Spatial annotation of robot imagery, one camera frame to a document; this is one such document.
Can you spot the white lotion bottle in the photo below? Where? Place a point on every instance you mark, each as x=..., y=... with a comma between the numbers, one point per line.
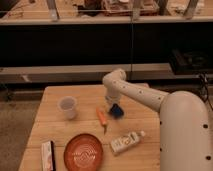
x=126, y=141

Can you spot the translucent plastic cup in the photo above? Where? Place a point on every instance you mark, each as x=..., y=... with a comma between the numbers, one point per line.
x=67, y=105

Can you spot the black box on shelf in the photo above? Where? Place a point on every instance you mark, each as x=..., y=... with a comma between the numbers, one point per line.
x=191, y=63

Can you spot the orange toy carrot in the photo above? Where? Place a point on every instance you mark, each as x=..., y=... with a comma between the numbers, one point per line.
x=102, y=119

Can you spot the orange ridged plate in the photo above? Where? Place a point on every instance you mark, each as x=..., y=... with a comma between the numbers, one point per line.
x=84, y=152

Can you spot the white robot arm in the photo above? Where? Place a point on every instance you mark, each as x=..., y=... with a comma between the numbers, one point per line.
x=185, y=135

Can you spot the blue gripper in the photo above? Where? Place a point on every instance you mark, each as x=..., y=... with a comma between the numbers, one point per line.
x=116, y=111

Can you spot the cluttered upper shelf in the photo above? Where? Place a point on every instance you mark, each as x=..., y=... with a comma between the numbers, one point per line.
x=32, y=12

